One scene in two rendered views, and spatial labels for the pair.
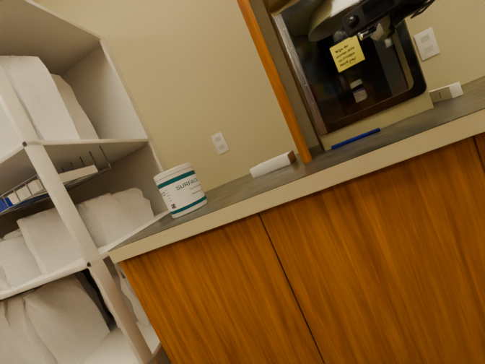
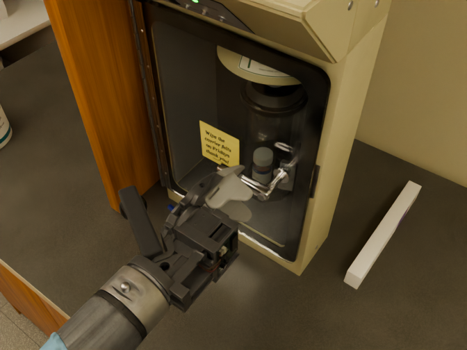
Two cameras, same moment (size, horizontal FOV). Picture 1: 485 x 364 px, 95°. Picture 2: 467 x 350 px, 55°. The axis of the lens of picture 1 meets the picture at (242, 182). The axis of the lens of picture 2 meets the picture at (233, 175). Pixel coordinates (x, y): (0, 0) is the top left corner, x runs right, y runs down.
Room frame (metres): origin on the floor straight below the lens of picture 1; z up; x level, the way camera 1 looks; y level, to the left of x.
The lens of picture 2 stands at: (0.21, -0.62, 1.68)
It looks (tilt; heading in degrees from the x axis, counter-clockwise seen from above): 48 degrees down; 19
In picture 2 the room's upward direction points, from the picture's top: straight up
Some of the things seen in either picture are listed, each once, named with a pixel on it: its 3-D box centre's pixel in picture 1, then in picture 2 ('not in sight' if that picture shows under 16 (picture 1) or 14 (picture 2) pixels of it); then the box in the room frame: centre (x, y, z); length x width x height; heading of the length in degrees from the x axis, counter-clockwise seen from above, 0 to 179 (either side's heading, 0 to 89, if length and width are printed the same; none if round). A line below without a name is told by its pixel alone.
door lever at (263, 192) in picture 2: (377, 30); (251, 175); (0.63, -0.50, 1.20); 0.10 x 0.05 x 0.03; 72
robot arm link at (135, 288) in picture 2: not in sight; (136, 296); (0.40, -0.44, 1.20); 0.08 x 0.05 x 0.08; 74
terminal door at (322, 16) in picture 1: (348, 52); (224, 146); (0.68, -0.44, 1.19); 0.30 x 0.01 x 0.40; 72
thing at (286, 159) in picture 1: (273, 164); not in sight; (0.88, -0.14, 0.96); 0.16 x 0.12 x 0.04; 63
